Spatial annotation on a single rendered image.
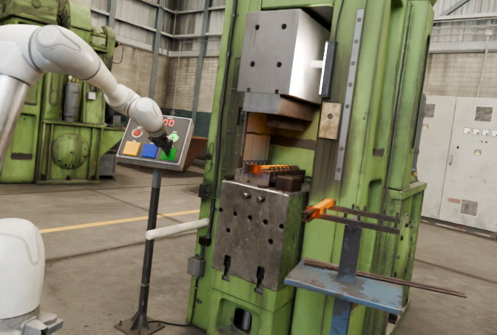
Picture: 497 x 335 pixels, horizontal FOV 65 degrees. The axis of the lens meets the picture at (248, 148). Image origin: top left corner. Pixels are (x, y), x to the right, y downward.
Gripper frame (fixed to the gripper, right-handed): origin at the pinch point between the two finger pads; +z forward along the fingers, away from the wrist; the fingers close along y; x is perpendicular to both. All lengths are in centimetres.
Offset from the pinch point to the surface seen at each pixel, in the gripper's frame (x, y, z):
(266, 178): -8, 52, 0
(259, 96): 28, 43, -16
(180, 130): 14.2, 2.3, 3.8
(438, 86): 386, 299, 406
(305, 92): 37, 65, -11
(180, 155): -0.2, 6.5, 3.9
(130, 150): -1.5, -20.1, 3.1
